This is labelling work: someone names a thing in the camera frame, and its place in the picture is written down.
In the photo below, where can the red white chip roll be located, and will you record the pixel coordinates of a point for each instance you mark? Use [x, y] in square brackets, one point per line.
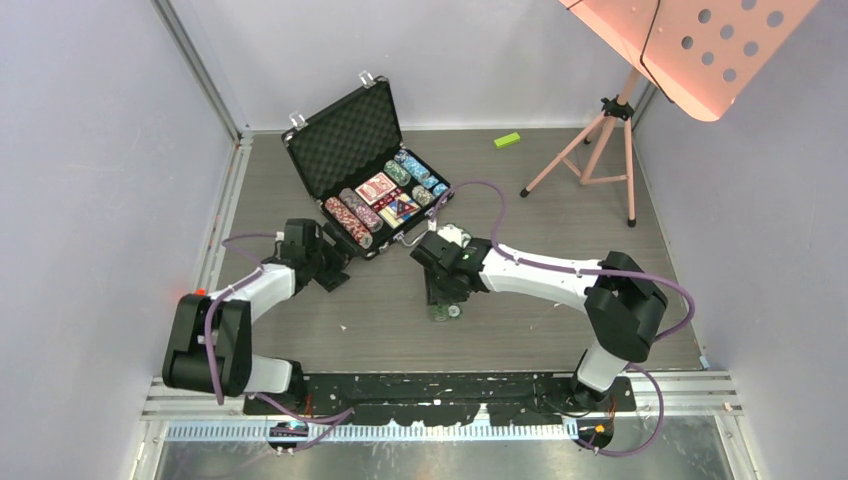
[351, 223]

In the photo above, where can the green chip row in case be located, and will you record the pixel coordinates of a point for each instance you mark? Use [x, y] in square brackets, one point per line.
[397, 173]

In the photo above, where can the pink perforated panel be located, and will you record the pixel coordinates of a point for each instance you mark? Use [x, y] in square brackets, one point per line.
[700, 54]

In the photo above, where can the card deck in case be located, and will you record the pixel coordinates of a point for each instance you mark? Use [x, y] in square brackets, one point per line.
[399, 211]

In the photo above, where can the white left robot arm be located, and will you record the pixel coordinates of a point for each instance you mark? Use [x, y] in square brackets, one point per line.
[210, 347]

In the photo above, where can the green 20 chip beside stack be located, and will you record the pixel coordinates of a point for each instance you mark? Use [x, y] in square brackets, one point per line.
[454, 311]

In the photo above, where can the black poker set case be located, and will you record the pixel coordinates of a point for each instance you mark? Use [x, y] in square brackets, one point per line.
[345, 144]

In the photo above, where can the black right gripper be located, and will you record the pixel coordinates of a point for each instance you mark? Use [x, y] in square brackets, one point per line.
[437, 296]

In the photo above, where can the pink tripod stand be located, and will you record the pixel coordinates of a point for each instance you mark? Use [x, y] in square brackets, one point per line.
[614, 111]

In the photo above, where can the red playing card box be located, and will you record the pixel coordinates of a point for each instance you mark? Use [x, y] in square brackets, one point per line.
[375, 188]

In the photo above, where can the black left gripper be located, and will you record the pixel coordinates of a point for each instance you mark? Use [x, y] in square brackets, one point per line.
[341, 251]

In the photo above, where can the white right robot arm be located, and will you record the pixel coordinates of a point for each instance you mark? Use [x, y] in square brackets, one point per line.
[624, 307]

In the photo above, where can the blue-orange chip row in case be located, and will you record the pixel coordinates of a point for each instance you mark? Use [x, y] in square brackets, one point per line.
[352, 200]

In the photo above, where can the purple white chip roll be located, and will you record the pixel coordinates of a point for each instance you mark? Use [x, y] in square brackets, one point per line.
[369, 218]

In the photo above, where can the grey chip row in case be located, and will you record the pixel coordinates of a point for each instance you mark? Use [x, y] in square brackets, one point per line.
[422, 196]

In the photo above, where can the green block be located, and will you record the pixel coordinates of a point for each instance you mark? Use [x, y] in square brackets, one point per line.
[507, 140]

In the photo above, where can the blue chip row in case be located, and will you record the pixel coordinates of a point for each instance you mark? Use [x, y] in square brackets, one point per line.
[422, 174]

